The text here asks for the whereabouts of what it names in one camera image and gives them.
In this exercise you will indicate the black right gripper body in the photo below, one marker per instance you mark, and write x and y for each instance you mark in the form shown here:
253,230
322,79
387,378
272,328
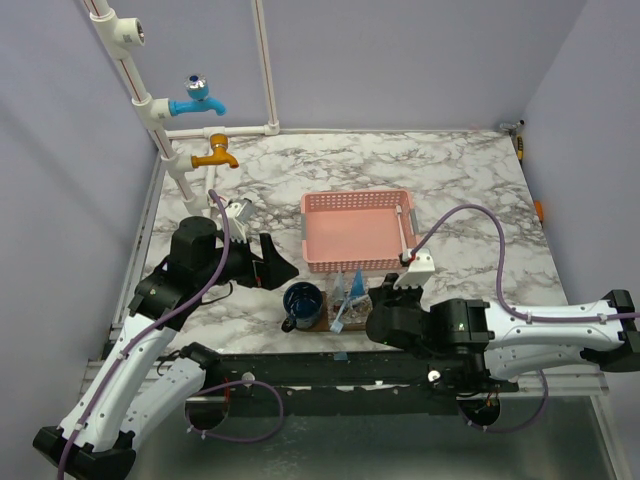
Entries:
407,298

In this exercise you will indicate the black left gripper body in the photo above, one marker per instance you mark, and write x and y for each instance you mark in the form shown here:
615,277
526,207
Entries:
249,271

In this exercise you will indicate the dark blue mug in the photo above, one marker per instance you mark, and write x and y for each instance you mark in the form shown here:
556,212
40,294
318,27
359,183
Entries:
303,303

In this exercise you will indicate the brown oval wooden tray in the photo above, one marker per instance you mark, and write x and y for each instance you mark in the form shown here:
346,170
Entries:
354,319

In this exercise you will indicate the white pink toothbrush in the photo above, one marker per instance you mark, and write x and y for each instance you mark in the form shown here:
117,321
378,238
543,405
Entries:
398,209

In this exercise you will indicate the pink perforated plastic basket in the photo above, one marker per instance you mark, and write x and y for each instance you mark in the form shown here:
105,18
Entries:
350,230

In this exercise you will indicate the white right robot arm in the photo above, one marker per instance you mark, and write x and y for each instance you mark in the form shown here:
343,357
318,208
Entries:
476,346

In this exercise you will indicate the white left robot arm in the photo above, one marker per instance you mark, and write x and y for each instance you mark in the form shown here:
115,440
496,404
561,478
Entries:
100,437

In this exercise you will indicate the grey toothbrush beside basket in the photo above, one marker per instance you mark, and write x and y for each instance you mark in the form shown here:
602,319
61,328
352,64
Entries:
414,222

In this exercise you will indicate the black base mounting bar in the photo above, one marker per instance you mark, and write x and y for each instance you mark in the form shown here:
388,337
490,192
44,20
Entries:
326,384

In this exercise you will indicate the orange plastic faucet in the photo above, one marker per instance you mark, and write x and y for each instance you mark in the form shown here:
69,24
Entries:
219,154

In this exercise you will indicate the blue plastic faucet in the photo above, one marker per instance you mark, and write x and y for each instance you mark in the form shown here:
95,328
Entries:
197,89

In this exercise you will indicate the yellow black tool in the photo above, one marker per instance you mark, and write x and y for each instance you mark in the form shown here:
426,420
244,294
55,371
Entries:
519,141

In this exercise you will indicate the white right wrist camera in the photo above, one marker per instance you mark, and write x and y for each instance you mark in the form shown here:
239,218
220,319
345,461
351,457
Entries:
419,267

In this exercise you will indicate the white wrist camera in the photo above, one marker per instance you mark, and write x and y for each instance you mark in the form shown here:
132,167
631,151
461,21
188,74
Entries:
419,267
238,213

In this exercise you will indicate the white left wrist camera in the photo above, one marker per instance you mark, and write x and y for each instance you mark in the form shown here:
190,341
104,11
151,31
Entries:
238,213

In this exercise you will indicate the orange clip on wall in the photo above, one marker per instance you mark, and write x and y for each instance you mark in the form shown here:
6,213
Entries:
539,210

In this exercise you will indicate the white pvc pipe frame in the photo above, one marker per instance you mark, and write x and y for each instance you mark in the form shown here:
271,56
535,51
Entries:
118,37

